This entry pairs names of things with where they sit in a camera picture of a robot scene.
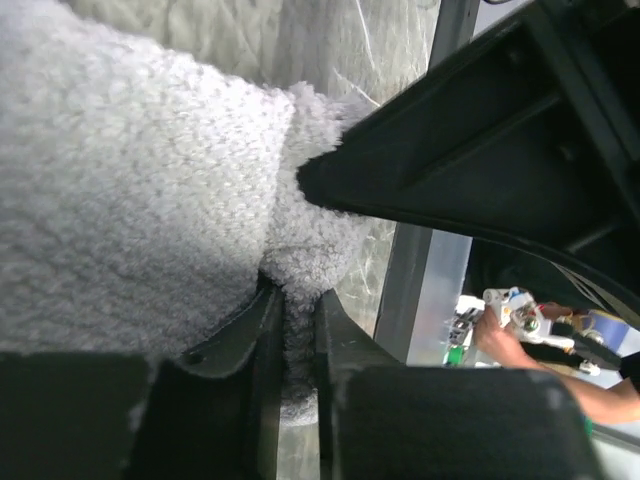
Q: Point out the aluminium rail frame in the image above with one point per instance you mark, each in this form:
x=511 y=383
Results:
x=443 y=279

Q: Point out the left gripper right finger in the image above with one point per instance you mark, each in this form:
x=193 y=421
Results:
x=359 y=384

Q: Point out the operator hand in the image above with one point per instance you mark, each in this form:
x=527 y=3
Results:
x=500 y=344

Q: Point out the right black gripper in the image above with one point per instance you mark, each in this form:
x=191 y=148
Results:
x=528 y=136

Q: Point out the operator forearm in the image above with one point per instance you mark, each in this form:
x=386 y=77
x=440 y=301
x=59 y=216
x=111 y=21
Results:
x=615 y=405

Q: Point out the white teleoperation handle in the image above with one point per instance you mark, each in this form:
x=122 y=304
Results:
x=567 y=344

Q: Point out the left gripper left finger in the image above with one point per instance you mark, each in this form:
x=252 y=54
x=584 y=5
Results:
x=241 y=367

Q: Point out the white towel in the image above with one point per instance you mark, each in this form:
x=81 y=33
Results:
x=143 y=193

